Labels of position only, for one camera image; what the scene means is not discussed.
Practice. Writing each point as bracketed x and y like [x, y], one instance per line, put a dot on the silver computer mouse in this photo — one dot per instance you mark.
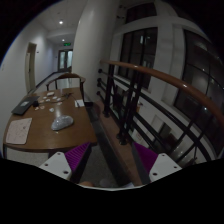
[62, 122]

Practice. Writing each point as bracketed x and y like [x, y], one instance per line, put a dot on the wooden armchair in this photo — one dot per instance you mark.
[67, 80]

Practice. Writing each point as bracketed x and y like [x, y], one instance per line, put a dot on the white notepad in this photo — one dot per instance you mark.
[79, 103]

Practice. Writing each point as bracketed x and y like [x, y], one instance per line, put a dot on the dark closed laptop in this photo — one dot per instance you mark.
[24, 105]

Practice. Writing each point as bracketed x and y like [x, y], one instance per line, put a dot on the side wooden door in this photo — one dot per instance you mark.
[30, 67]

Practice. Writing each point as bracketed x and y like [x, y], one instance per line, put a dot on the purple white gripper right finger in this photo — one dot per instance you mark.
[152, 166]

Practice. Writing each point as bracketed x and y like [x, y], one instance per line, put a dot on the double glass door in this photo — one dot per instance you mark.
[65, 60]

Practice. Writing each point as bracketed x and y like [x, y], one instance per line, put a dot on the light patterned mouse pad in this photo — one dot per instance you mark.
[18, 131]

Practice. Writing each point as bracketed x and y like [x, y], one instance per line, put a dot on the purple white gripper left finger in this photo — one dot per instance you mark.
[69, 165]

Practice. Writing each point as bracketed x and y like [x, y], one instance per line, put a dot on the wooden table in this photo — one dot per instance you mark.
[42, 139]

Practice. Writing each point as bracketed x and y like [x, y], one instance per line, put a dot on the wooden railing with black bars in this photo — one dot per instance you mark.
[161, 112]

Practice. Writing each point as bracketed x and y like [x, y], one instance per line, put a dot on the green exit sign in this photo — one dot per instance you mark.
[67, 43]

